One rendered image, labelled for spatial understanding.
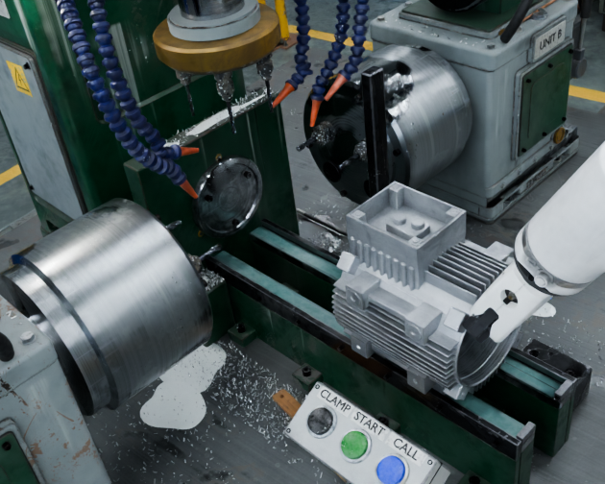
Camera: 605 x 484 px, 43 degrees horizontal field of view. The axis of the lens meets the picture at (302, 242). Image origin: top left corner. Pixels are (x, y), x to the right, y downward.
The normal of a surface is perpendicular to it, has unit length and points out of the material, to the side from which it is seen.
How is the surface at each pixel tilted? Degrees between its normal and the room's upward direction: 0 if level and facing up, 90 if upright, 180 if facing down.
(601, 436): 0
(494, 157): 89
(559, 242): 86
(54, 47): 90
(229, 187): 90
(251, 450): 0
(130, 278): 43
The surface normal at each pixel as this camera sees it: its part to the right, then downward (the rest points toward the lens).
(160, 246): 0.32, -0.43
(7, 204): -0.11, -0.79
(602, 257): -0.35, 0.79
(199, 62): -0.16, 0.62
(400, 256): -0.71, 0.49
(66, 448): 0.70, 0.36
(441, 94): 0.51, -0.16
